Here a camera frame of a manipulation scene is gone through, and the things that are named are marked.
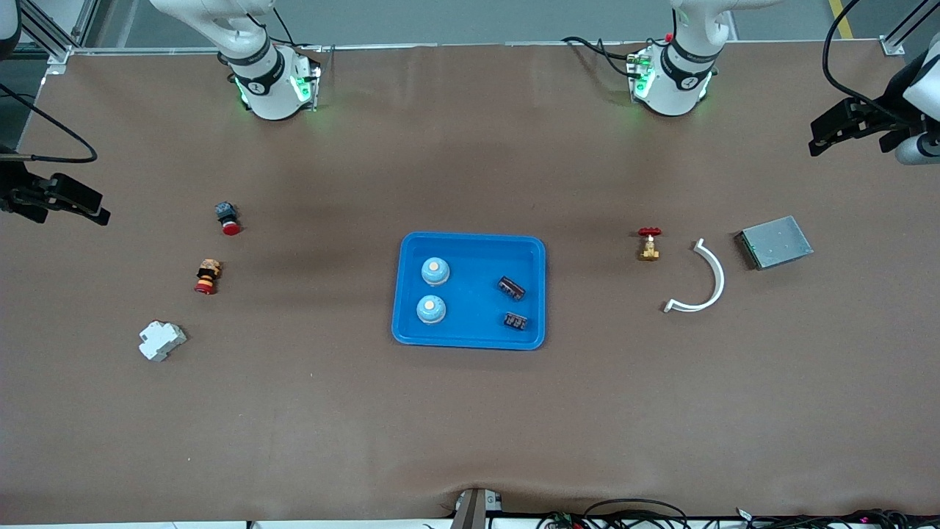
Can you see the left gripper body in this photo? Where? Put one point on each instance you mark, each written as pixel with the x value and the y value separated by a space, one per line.
pixel 886 110

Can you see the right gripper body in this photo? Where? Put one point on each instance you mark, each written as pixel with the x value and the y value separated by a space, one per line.
pixel 15 185

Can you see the light blue call bell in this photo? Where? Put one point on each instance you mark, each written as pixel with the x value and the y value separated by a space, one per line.
pixel 431 311
pixel 435 273

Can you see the dark capacitor block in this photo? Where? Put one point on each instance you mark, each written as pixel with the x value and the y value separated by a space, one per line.
pixel 516 321
pixel 512 288

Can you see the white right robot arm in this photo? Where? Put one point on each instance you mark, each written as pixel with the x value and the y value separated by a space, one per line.
pixel 268 81

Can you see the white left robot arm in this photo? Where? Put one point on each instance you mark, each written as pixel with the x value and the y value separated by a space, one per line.
pixel 675 81

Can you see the grey metal box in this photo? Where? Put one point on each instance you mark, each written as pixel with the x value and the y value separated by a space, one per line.
pixel 778 242

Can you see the red button orange black body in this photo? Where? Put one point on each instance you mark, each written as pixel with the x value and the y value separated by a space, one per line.
pixel 208 277

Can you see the red button grey body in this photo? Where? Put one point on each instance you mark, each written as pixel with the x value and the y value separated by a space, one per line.
pixel 228 217

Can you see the white plastic circuit breaker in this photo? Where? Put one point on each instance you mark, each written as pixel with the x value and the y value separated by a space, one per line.
pixel 161 342

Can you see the white curved plastic piece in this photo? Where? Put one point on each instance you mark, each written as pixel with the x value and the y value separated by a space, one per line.
pixel 721 279

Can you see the blue plastic tray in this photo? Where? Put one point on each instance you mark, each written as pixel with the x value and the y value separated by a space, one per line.
pixel 477 323

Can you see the aluminium frame profile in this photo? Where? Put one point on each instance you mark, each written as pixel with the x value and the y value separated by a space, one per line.
pixel 899 40
pixel 51 37

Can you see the metal table edge bracket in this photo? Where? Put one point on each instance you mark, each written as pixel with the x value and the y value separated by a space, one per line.
pixel 474 510

